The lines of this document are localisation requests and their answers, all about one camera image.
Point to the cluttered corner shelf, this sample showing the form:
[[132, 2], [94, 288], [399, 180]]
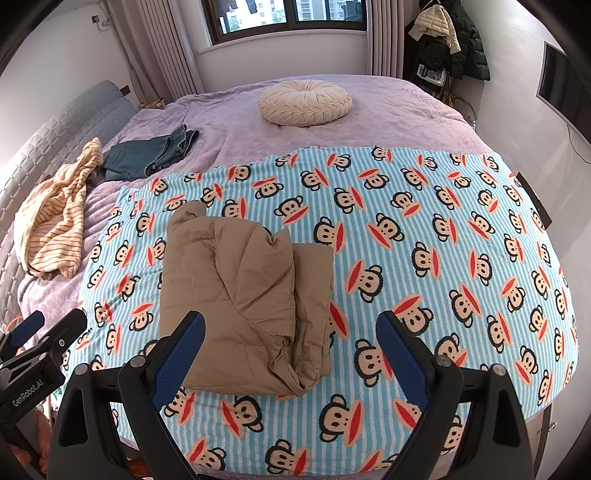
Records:
[[431, 74]]

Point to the cream striped garment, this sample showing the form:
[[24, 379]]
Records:
[[51, 217]]

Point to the cream hanging jacket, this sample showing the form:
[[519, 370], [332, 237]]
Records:
[[436, 23]]

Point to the tan puffer jacket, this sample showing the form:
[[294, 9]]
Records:
[[240, 300]]

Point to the dark green hanging coat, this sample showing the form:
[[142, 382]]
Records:
[[473, 50]]

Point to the grey padded headboard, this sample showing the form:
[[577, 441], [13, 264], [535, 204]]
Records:
[[69, 120]]

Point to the purple bed cover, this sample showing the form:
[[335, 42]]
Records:
[[369, 115]]

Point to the wall television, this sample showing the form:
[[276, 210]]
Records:
[[556, 83]]

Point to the black flat strip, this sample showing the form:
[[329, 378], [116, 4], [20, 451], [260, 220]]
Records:
[[534, 198]]

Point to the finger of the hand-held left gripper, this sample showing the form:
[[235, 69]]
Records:
[[67, 330], [27, 327]]

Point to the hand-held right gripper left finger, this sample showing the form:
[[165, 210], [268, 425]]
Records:
[[182, 360]]

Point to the blue jeans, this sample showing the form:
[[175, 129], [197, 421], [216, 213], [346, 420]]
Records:
[[138, 157]]

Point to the grey pleated curtain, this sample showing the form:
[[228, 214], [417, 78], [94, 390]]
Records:
[[385, 37], [157, 50]]

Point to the dark framed window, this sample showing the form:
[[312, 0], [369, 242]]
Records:
[[286, 18]]

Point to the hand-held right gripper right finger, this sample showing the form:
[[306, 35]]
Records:
[[401, 360]]

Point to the round cream pillow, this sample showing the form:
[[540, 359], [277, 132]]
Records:
[[304, 102]]

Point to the monkey print striped blanket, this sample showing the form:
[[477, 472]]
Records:
[[415, 207]]

